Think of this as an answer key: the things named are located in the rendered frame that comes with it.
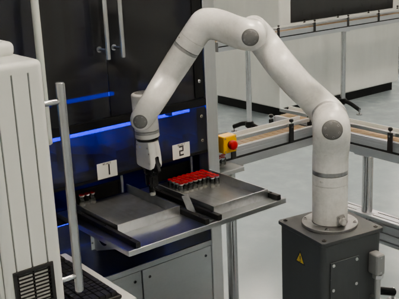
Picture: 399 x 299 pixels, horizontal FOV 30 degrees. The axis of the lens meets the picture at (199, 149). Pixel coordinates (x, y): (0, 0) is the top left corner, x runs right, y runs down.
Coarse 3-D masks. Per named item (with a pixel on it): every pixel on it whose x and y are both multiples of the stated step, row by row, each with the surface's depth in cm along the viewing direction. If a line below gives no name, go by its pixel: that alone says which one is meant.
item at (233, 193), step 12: (228, 180) 293; (240, 180) 287; (168, 192) 282; (192, 192) 286; (204, 192) 285; (216, 192) 285; (228, 192) 284; (240, 192) 284; (252, 192) 283; (264, 192) 275; (204, 204) 265; (216, 204) 272; (228, 204) 265; (240, 204) 269
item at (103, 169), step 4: (100, 164) 270; (104, 164) 271; (112, 164) 273; (116, 164) 274; (100, 168) 270; (104, 168) 271; (108, 168) 272; (112, 168) 274; (116, 168) 275; (100, 172) 271; (104, 172) 272; (108, 172) 273; (112, 172) 274; (116, 172) 275; (100, 176) 271; (104, 176) 272; (108, 176) 273
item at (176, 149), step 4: (176, 144) 290; (180, 144) 291; (184, 144) 293; (188, 144) 294; (172, 148) 289; (176, 148) 291; (180, 148) 292; (184, 148) 293; (188, 148) 294; (176, 152) 291; (180, 152) 292; (184, 152) 293; (188, 152) 295; (176, 156) 291; (180, 156) 293; (184, 156) 294
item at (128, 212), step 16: (128, 192) 289; (144, 192) 279; (80, 208) 267; (96, 208) 273; (112, 208) 273; (128, 208) 272; (144, 208) 271; (160, 208) 271; (176, 208) 263; (112, 224) 250; (128, 224) 251; (144, 224) 255
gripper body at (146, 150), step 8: (136, 144) 258; (144, 144) 253; (152, 144) 252; (136, 152) 259; (144, 152) 254; (152, 152) 252; (160, 152) 254; (144, 160) 255; (152, 160) 252; (160, 160) 254; (152, 168) 253
